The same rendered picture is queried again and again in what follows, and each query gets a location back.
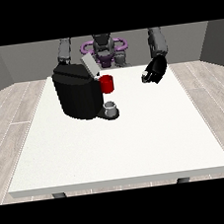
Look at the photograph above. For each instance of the small grey coffee pod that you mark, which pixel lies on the small grey coffee pod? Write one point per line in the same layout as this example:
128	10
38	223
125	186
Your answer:
145	75

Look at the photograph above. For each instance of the pale grey machine lid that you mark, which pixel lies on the pale grey machine lid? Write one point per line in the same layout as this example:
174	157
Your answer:
89	64

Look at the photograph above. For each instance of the grey robot trunk purple rings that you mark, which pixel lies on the grey robot trunk purple rings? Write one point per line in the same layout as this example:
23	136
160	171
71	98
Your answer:
103	50

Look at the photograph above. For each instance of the black coffee machine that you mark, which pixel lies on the black coffee machine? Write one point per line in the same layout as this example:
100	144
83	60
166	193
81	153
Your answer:
76	91

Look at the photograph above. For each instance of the small grey cup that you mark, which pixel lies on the small grey cup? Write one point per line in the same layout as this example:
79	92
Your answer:
110	108

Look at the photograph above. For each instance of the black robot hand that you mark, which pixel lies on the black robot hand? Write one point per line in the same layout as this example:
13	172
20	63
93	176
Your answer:
158	67

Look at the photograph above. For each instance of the dark table leg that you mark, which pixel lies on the dark table leg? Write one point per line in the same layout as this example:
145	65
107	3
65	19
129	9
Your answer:
183	180
59	195

